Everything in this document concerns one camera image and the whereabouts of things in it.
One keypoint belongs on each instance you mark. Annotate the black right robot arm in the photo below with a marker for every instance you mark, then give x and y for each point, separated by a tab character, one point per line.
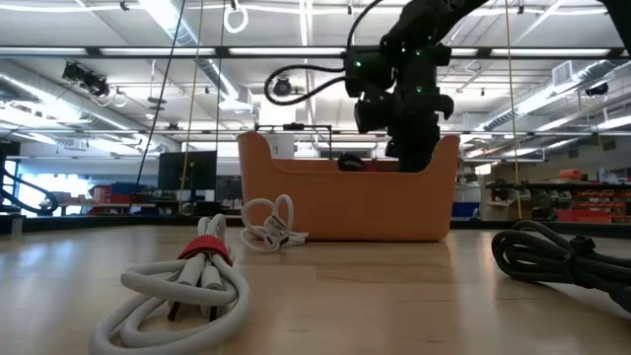
429	20

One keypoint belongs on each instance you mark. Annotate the white banner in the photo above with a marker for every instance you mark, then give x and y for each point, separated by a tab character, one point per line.
283	145

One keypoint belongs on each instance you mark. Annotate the black ceiling camera cluster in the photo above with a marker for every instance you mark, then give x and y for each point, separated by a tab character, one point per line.
93	84

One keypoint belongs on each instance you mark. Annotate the red and blue bins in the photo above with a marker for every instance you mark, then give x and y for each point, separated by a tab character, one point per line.
123	190

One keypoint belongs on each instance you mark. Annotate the black ceiling speaker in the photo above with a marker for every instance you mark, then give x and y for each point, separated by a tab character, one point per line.
596	89

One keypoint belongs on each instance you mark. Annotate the round black ceiling camera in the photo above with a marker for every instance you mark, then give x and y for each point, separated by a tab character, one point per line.
282	87

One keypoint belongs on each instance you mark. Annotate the silver ceiling duct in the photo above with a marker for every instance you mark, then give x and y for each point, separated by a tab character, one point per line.
177	29

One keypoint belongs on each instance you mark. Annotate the orange plastic bin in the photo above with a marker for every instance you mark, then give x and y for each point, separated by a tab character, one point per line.
345	207

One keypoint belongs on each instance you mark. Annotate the black overhead light bar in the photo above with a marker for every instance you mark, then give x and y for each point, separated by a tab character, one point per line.
222	51

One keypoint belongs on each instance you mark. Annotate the red parts shelf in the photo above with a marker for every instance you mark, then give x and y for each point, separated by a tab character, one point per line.
591	204

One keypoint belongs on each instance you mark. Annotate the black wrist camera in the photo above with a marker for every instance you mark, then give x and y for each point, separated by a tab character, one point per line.
373	114

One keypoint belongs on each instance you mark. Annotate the black monitor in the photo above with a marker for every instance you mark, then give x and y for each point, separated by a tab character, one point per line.
187	170

